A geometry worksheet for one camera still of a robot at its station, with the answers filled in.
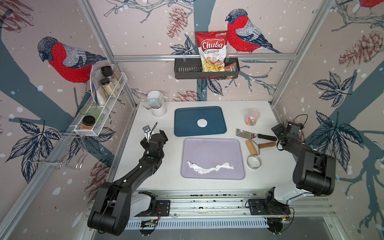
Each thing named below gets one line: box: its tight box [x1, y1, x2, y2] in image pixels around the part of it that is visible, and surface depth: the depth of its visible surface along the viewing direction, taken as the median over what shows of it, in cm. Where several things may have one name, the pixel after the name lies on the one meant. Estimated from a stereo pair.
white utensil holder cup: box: [147, 90, 167, 117], surface depth 109 cm
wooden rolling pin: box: [246, 139, 276, 155], surface depth 97 cm
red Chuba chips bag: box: [195, 31, 228, 73], surface depth 83 cm
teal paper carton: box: [148, 98, 161, 109], surface depth 107 cm
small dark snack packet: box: [224, 62, 238, 72], surface depth 89 cm
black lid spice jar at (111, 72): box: [101, 64, 124, 86], surface depth 84 cm
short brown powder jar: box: [81, 115, 96, 130], surface depth 61 cm
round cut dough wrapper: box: [197, 118, 208, 128], surface depth 109 cm
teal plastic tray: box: [174, 106, 227, 137], surface depth 113 cm
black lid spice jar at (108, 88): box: [100, 77, 118, 98], surface depth 78 cm
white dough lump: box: [187, 161, 235, 175], surface depth 88 cm
